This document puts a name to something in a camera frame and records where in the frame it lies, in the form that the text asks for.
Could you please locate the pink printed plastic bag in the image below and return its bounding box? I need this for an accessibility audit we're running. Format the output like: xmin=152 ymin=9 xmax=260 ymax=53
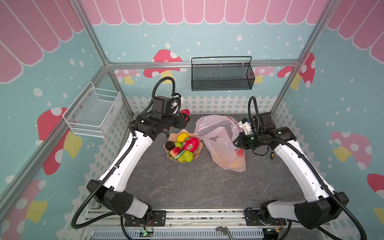
xmin=194 ymin=115 xmax=246 ymax=172

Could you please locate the dark brown round fruit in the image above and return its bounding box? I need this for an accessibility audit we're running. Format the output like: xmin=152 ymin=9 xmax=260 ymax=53
xmin=165 ymin=141 xmax=176 ymax=151

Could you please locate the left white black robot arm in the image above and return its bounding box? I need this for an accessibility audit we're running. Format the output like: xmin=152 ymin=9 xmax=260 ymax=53
xmin=71 ymin=77 xmax=190 ymax=229

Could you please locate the tan wavy fruit plate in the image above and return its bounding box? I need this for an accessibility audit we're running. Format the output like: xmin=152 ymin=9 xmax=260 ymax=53
xmin=163 ymin=130 xmax=204 ymax=163

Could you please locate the black mesh wall basket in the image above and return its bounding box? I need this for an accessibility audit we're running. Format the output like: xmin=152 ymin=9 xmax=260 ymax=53
xmin=191 ymin=56 xmax=256 ymax=92

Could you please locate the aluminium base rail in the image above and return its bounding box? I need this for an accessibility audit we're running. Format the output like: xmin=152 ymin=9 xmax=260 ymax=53
xmin=77 ymin=208 xmax=329 ymax=240

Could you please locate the white wire wall basket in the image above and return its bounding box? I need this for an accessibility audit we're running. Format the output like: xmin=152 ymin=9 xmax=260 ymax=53
xmin=63 ymin=82 xmax=123 ymax=138

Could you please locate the green custard apple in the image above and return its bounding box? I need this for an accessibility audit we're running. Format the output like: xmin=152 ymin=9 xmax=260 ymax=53
xmin=174 ymin=150 xmax=194 ymax=163

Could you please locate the yellow lemon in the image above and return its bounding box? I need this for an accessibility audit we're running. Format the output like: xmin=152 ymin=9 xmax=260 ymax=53
xmin=177 ymin=133 xmax=190 ymax=143

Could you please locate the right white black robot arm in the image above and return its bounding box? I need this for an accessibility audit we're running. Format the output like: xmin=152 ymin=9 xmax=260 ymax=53
xmin=233 ymin=96 xmax=367 ymax=240

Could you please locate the red dragon fruit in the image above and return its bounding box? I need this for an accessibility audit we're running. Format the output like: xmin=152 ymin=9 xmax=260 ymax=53
xmin=182 ymin=137 xmax=200 ymax=153

